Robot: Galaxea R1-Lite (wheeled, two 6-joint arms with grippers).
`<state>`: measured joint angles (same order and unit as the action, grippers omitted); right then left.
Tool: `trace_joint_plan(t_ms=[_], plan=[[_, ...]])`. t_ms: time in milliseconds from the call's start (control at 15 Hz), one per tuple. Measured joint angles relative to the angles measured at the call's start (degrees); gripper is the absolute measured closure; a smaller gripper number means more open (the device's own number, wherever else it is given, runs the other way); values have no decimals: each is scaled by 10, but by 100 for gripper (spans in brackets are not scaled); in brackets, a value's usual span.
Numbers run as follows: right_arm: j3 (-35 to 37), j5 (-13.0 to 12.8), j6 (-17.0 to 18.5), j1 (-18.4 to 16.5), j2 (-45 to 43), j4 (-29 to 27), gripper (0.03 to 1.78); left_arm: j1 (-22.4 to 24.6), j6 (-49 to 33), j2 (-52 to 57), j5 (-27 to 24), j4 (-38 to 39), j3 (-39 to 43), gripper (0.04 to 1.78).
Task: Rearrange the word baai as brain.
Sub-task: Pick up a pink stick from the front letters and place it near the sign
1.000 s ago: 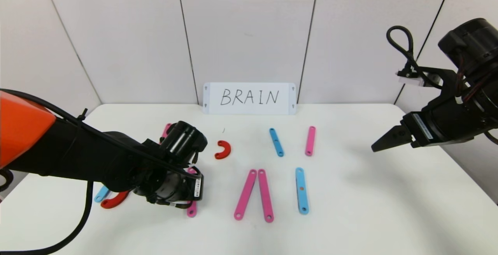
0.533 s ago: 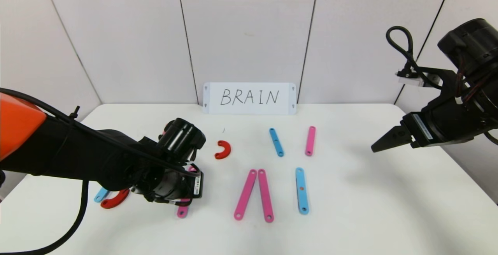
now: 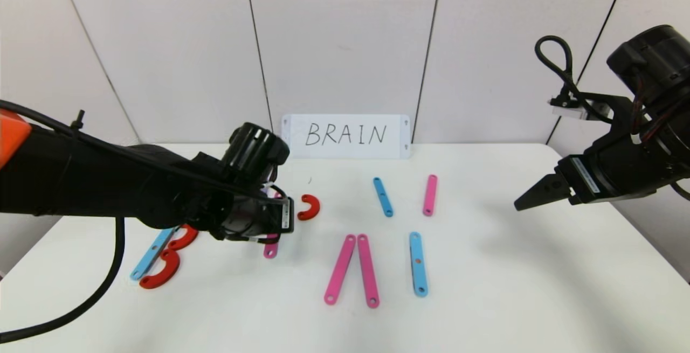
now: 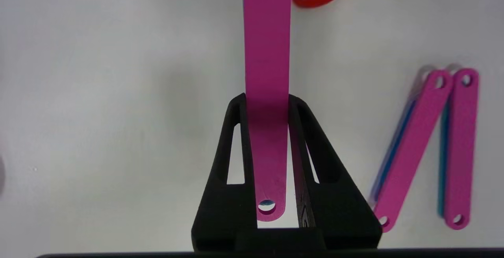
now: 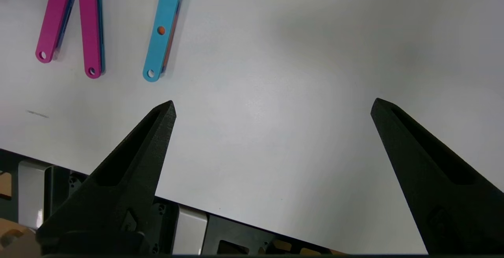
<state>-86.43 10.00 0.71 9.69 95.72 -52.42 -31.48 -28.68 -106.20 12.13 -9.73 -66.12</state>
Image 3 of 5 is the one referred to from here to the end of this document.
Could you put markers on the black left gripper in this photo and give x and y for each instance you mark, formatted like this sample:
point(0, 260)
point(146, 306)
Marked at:
point(284, 215)

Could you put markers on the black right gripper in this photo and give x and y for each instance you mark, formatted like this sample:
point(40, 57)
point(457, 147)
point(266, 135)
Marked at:
point(584, 177)

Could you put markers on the pink bar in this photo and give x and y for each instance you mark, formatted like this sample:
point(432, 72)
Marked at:
point(270, 249)
point(367, 272)
point(340, 269)
point(429, 196)

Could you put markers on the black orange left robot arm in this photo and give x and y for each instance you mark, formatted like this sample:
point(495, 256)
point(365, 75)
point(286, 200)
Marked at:
point(108, 180)

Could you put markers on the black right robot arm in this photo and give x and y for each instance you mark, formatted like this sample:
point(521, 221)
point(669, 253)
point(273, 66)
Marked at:
point(657, 73)

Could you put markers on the white BRAIN word sign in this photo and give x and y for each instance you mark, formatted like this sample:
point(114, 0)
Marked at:
point(345, 151)

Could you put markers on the small red arc piece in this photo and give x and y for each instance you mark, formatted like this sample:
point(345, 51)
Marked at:
point(317, 207)

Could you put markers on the large red arc piece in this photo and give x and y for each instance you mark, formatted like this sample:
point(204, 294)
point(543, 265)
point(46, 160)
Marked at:
point(186, 240)
point(171, 276)

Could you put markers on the blue flat bar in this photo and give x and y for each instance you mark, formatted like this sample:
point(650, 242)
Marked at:
point(151, 256)
point(385, 205)

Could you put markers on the blue bar with orange dot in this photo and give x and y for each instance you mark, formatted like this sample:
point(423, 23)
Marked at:
point(419, 280)

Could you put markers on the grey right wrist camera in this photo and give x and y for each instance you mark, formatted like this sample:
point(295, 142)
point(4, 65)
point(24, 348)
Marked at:
point(567, 109)

